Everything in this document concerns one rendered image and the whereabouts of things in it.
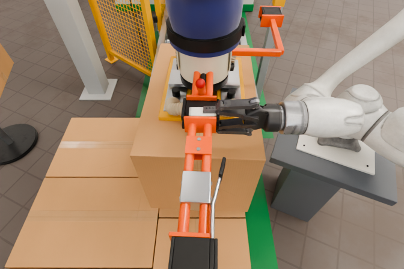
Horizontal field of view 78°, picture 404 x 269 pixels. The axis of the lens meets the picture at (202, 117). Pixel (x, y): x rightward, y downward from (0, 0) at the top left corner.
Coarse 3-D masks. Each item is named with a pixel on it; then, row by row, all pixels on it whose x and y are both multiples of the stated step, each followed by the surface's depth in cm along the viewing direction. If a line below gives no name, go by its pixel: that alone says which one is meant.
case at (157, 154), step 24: (168, 48) 110; (144, 120) 82; (144, 144) 76; (168, 144) 76; (216, 144) 76; (240, 144) 76; (144, 168) 78; (168, 168) 78; (216, 168) 76; (240, 168) 76; (168, 192) 91; (240, 192) 88
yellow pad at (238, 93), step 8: (232, 64) 94; (240, 64) 99; (240, 72) 96; (240, 80) 92; (224, 88) 89; (232, 88) 89; (240, 88) 89; (216, 96) 87; (224, 96) 86; (232, 96) 84; (240, 96) 86
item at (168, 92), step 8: (176, 64) 98; (168, 72) 96; (168, 80) 92; (168, 88) 89; (176, 88) 85; (184, 88) 89; (168, 96) 86; (176, 96) 85; (184, 96) 86; (160, 112) 82; (160, 120) 82; (168, 120) 82; (176, 120) 81
